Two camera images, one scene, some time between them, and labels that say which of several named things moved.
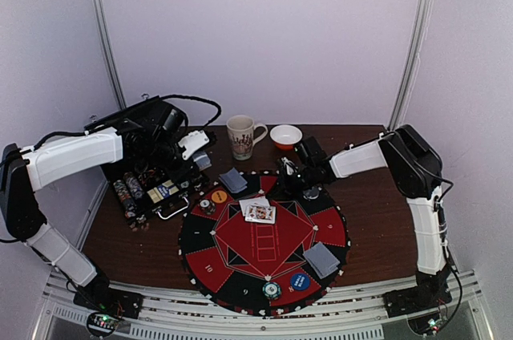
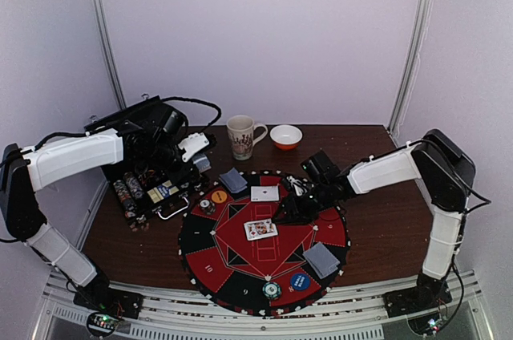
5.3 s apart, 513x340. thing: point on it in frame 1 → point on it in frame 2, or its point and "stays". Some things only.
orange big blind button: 219,196 stays
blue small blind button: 299,281 stays
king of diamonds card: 263,214 → 260,228
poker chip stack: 208,207 stays
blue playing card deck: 203,160 stays
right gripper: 291,176 → 299,204
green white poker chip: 272,290 stays
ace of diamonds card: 245,204 → 264,193
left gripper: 180,175 stays
